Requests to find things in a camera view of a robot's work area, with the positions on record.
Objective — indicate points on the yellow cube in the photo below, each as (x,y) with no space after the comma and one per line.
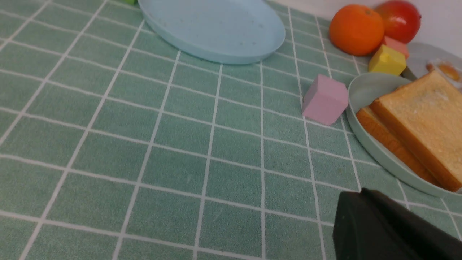
(387,60)

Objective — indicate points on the red tomato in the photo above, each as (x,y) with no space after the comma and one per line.
(401,19)

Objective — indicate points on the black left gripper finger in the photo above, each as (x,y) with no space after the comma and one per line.
(371,226)

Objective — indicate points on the grey plate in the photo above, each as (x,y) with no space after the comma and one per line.
(420,53)

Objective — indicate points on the toast slice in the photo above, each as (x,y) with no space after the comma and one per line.
(425,115)
(371,123)

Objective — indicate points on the salmon pink cube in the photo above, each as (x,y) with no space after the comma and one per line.
(396,45)

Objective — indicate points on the light blue plate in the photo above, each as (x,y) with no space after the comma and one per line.
(232,32)

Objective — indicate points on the back fried egg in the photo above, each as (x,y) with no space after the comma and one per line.
(447,70)

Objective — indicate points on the mint green plate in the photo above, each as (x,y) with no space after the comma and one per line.
(362,91)

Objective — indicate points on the orange fruit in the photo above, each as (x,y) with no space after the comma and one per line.
(356,30)

